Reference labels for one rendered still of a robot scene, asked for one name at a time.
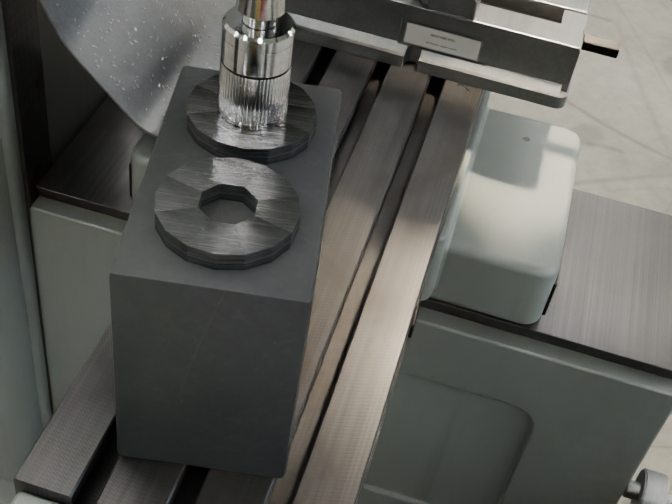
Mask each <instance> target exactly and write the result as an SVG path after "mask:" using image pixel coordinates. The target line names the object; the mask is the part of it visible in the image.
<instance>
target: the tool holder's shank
mask: <svg viewBox="0 0 672 504"><path fill-rule="evenodd" d="M235 6H236V8H237V10H238V11H239V12H240V13H241V14H242V21H243V22H244V23H245V24H246V25H247V26H249V27H251V28H255V29H269V28H272V27H274V26H275V25H276V24H277V22H278V17H280V16H282V15H283V14H284V13H285V11H286V2H285V0H236V3H235Z"/></svg>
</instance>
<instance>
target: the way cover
mask: <svg viewBox="0 0 672 504"><path fill-rule="evenodd" d="M39 2H40V4H41V5H42V7H43V9H44V11H45V13H46V15H47V16H48V18H49V20H50V22H51V24H52V26H53V27H54V29H55V31H56V33H57V35H58V36H59V38H60V40H61V41H62V42H63V44H64V45H65V47H66V48H67V49H68V51H69V52H70V53H71V54H72V55H73V56H74V57H75V59H76V60H77V61H78V62H79V63H80V64H81V65H82V66H83V67H84V69H85V70H86V71H87V72H88V73H89V74H90V75H91V76H92V78H93V79H94V80H95V81H96V82H97V83H98V84H99V85H100V86H101V88H102V89H103V90H104V91H105V92H106V93H107V94H108V95H109V97H110V98H111V99H112V100H113V101H114V102H115V103H116V104H117V105H118V107H119V108H120V109H121V110H122V111H123V112H124V113H125V114H126V116H127V117H128V118H129V119H130V120H131V121H132V122H133V123H134V124H135V125H136V126H138V127H139V128H140V129H141V130H143V131H144V132H146V133H148V134H150V135H152V136H153V137H155V138H157V136H158V133H159V130H160V128H161V125H162V122H163V119H164V116H163V114H164V113H165V114H166V111H167V108H168V105H169V102H170V100H171V97H172V94H173V91H174V88H175V87H174V86H176V83H177V80H178V77H179V75H177V74H180V72H181V69H182V67H184V66H193V67H199V68H206V69H212V70H219V71H220V56H221V36H222V19H223V16H224V14H225V13H226V12H227V11H228V10H229V9H230V8H232V7H234V5H235V3H236V0H220V1H219V0H158V3H156V0H129V1H128V0H79V1H78V0H39ZM95 2H98V3H95ZM192 2H194V3H192ZM161 3H162V5H161ZM214 3H215V4H216V6H215V4H214ZM56 4H58V6H57V5H56ZM191 4H192V5H193V6H192V5H191ZM176 5H177V6H176ZM107 6H109V7H110V8H111V9H110V8H108V7H107ZM142 6H143V7H145V8H146V9H144V8H142ZM162 6H163V7H162ZM105 7H106V8H105ZM160 7H161V8H160ZM86 8H87V10H86ZM104 8H105V9H104ZM177 10H179V11H178V13H177ZM83 12H84V13H83ZM95 12H97V14H96V13H95ZM100 13H101V15H102V16H101V15H100ZM107 13H109V15H108V14H107ZM175 13H176V14H177V16H175ZM187 14H188V15H189V16H188V15H187ZM201 16H202V18H201ZM214 16H215V17H216V18H215V17H214ZM161 17H163V19H162V18H161ZM178 18H179V19H180V20H181V22H180V20H179V19H178ZM74 19H76V21H74ZM112 19H113V20H112ZM126 19H127V21H126ZM117 20H119V22H118V21H117ZM169 20H173V22H172V21H171V22H172V24H171V23H170V21H169ZM191 20H192V22H193V24H192V23H191V22H190V21H191ZM109 21H110V22H112V24H111V23H109ZM144 21H145V22H144ZM143 22H144V23H143ZM78 25H79V26H80V28H79V27H78ZM193 25H194V26H193ZM204 25H206V28H205V27H204ZM154 26H155V27H154ZM100 28H101V30H102V32H101V30H100ZM109 28H111V29H112V30H111V31H110V30H109ZM135 28H136V30H137V31H135ZM87 30H88V32H86V31H87ZM106 31H108V33H105V32H106ZM199 31H200V33H199ZM77 32H79V34H77ZM128 32H129V35H128ZM195 34H196V37H194V36H195ZM197 34H198V38H197ZM84 35H85V38H84ZM192 35H194V36H192ZM150 36H152V37H150ZM157 36H158V37H159V39H158V40H157V38H158V37H157ZM208 36H211V37H208ZM101 37H103V39H101ZM129 37H130V38H129ZM201 37H202V38H201ZM104 39H105V40H106V41H105V40H104ZM198 39H200V41H201V42H199V41H198ZM134 40H136V41H137V43H136V42H134ZM156 40H157V41H156ZM129 41H130V42H131V43H133V44H130V43H129ZM180 42H181V45H179V44H180ZM193 42H194V43H193ZM192 43H193V44H192ZM214 44H216V45H214ZM92 45H94V46H96V47H97V48H96V47H92ZM170 46H172V47H170ZM196 47H198V49H197V48H196ZM219 47H220V48H219ZM80 48H81V50H80ZM164 48H165V50H164ZM151 49H152V52H150V50H151ZM176 49H177V51H176ZM203 49H205V50H203ZM110 50H111V51H112V52H111V51H110ZM137 53H138V54H139V56H138V55H137ZM94 54H96V55H94ZM149 54H150V55H151V56H152V58H151V56H150V55H149ZM187 54H189V56H190V57H187ZM217 54H218V55H217ZM147 55H149V56H147ZM113 56H115V58H114V57H113ZM166 56H167V58H165V57H166ZM175 56H176V57H175ZM216 56H217V58H216ZM137 57H138V59H137ZM162 57H163V60H161V59H162ZM101 58H102V62H101ZM95 60H97V62H95ZM188 60H190V62H189V61H188ZM112 61H114V63H113V62H112ZM124 61H126V63H124ZM132 63H134V65H132ZM206 63H207V65H206ZM113 64H114V65H116V67H115V66H113ZM96 65H99V66H100V67H97V66H96ZM162 66H164V68H165V70H164V69H163V67H162ZM177 67H178V68H177ZM208 67H212V68H208ZM152 74H154V75H155V76H154V77H152ZM110 75H112V78H110ZM137 76H138V77H137ZM163 76H164V77H163ZM113 77H114V78H115V80H114V79H113ZM119 80H121V81H120V83H118V81H119ZM134 80H136V82H135V81H134ZM150 80H152V81H151V82H150ZM159 83H160V87H159V86H158V85H159ZM116 84H119V85H117V86H116ZM136 84H138V86H139V88H138V87H137V86H136ZM162 85H163V86H164V89H163V86H162ZM165 85H168V87H169V88H171V89H172V90H170V89H169V88H168V87H166V86H165ZM133 86H134V87H135V89H133ZM122 88H124V89H125V90H123V89H122ZM151 92H152V96H151ZM128 98H130V99H128ZM163 99H165V100H163ZM146 108H147V111H146ZM147 112H148V113H147Z"/></svg>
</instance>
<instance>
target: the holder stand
mask: <svg viewBox="0 0 672 504"><path fill-rule="evenodd" d="M219 74H220V71H219V70H212V69H206V68H199V67H193V66H184V67H182V69H181V72H180V74H179V77H178V80H177V83H176V86H175V88H174V91H173V94H172V97H171V100H170V102H169V105H168V108H167V111H166V114H165V116H164V119H163V122H162V125H161V128H160V130H159V133H158V136H157V139H156V142H155V144H154V147H153V150H152V153H151V156H150V158H149V161H148V164H147V167H146V170H145V172H144V175H143V178H142V181H141V184H140V186H139V189H138V192H137V195H136V198H135V200H134V203H133V206H132V209H131V212H130V214H129V217H128V220H127V223H126V226H125V228H124V231H123V234H122V237H121V240H120V242H119V245H118V248H117V251H116V254H115V256H114V259H113V262H112V265H111V268H110V270H109V289H110V310H111V330H112V351H113V371H114V392H115V413H116V433H117V450H118V453H119V454H120V455H122V456H129V457H136V458H143V459H150V460H157V461H164V462H170V463H177V464H184V465H191V466H198V467H205V468H212V469H219V470H225V471H232V472H239V473H246V474H253V475H260V476H267V477H274V478H282V477H283V476H284V475H285V473H286V466H287V460H288V454H289V448H290V441H291V435H292V429H293V423H294V416H295V410H296V404H297V397H298V391H299V385H300V379H301V372H302V366H303V360H304V354H305V347H306V341H307V335H308V329H309V322H310V316H311V310H312V303H313V297H314V290H315V283H316V276H317V275H318V274H317V268H319V267H318V261H319V262H320V260H319V254H320V256H321V253H320V247H321V240H322V233H323V226H324V219H325V212H326V205H327V198H328V191H329V184H330V177H331V176H332V175H331V170H333V168H332V163H334V161H333V156H334V157H335V155H334V149H335V142H336V135H337V128H338V121H339V114H340V107H341V100H342V93H341V90H339V89H335V88H328V87H322V86H315V85H309V84H302V83H296V82H290V86H289V95H288V104H287V113H286V116H285V118H284V119H283V120H282V121H281V122H280V123H278V124H277V125H275V126H272V127H269V128H265V129H246V128H242V127H238V126H236V125H233V124H231V123H230V122H228V121H227V120H225V119H224V118H223V117H222V116H221V114H220V112H219V110H218V94H219ZM336 143H337V142H336ZM335 150H336V149H335ZM321 249H322V247H321Z"/></svg>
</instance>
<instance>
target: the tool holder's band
mask: <svg viewBox="0 0 672 504"><path fill-rule="evenodd" d="M295 32H296V23H295V21H294V19H293V18H292V16H291V15H290V14H288V13H287V12H286V11H285V13H284V14H283V15H282V16H280V17H278V22H277V24H276V25H275V26H274V27H272V28H269V29H255V28H251V27H249V26H247V25H246V24H245V23H244V22H243V21H242V14H241V13H240V12H239V11H238V10H237V8H236V6H234V7H232V8H231V9H229V10H228V11H227V12H226V13H225V14H224V16H223V19H222V35H223V37H224V39H225V40H226V41H227V42H228V43H229V44H230V45H232V46H233V47H235V48H237V49H239V50H242V51H245V52H249V53H255V54H272V53H277V52H280V51H283V50H285V49H287V48H288V47H290V46H291V45H292V44H293V42H294V40H295Z"/></svg>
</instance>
